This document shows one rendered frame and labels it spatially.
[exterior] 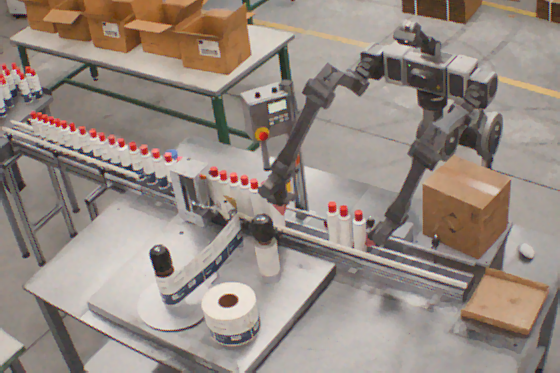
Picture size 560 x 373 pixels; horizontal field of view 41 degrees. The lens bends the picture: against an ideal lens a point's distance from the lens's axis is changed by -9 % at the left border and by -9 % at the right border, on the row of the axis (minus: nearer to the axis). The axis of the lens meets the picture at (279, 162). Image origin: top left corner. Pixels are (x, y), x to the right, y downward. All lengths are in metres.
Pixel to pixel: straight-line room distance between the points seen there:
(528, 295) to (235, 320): 1.16
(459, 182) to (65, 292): 1.73
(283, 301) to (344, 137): 2.58
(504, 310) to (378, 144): 2.59
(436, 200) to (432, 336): 0.58
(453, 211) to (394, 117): 2.58
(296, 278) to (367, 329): 0.38
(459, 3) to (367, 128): 1.86
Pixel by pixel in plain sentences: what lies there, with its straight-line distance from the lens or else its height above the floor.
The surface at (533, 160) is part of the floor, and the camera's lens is 5.33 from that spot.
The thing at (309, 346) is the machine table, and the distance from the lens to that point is 3.02.
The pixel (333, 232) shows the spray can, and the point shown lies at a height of 0.96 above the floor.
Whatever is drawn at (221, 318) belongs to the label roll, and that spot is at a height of 1.02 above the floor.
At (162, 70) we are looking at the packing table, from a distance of 5.05.
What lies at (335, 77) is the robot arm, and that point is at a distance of 2.93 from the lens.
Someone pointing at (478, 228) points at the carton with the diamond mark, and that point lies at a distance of 3.19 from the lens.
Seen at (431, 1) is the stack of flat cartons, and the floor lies 0.16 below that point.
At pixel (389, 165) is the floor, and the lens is 5.25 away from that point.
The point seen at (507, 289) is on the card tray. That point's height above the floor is 0.83.
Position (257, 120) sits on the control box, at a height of 1.39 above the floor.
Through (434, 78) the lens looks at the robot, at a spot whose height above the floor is 1.47.
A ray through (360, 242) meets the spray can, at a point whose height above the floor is 0.95.
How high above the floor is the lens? 3.08
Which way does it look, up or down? 35 degrees down
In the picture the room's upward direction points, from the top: 8 degrees counter-clockwise
